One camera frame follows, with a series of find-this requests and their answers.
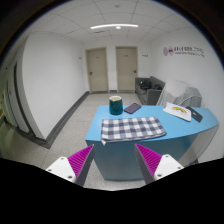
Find checkered grey white towel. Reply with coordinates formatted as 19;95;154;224
101;117;167;144

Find black bag on sofa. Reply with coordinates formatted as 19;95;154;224
140;81;152;90

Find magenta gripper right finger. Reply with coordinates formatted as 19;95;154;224
134;144;183;184

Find purple smartphone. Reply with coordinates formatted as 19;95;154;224
124;103;141;114

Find white covered chair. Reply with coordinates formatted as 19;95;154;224
157;79;202;107

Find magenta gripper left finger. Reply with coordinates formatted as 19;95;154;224
46;145;95;187

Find grey sofa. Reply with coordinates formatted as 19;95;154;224
135;76;165;105

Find black rectangular device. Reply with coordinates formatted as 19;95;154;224
187;106;203;122

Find blue table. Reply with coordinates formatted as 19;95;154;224
85;105;219;181

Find wall logo sign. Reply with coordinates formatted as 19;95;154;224
163;46;205;57

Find left beige door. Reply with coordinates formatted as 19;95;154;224
86;48;108;92

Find dark green mug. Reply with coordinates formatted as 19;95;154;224
109;96;123;115

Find beige door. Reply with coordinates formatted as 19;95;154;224
116;47;137;91
86;48;108;92

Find right beige door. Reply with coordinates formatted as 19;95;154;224
116;47;137;91

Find long ceiling light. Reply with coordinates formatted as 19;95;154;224
90;24;139;30

